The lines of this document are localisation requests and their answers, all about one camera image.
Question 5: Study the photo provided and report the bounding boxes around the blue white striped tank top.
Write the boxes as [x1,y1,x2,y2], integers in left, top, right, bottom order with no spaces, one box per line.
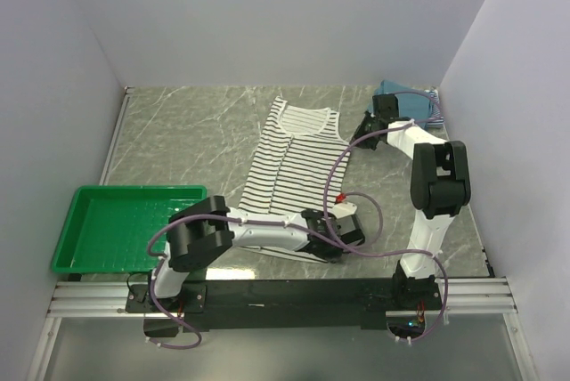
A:
[427,87,444,128]

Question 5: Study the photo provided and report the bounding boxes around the black white striped tank top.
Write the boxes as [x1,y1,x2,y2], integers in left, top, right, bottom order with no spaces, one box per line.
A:
[235,95,353,264]

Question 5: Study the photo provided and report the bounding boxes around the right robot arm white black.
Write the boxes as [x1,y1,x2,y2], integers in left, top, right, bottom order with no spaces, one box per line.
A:
[353,93,471,309]

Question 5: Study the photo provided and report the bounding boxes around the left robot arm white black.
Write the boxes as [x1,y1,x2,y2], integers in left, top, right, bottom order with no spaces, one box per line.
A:
[146,196,365,312]

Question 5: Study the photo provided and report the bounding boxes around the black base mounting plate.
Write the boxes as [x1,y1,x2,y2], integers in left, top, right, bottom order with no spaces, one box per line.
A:
[124,278,444,337]

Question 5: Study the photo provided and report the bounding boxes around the green plastic basket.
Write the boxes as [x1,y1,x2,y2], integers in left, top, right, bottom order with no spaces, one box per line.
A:
[51,185,207,274]

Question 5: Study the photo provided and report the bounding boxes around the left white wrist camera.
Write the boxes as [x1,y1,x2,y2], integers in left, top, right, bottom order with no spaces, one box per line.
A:
[330,193,357,218]

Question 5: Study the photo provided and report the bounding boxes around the aluminium rail frame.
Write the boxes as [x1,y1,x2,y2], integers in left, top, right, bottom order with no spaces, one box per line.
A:
[28,278,539,380]

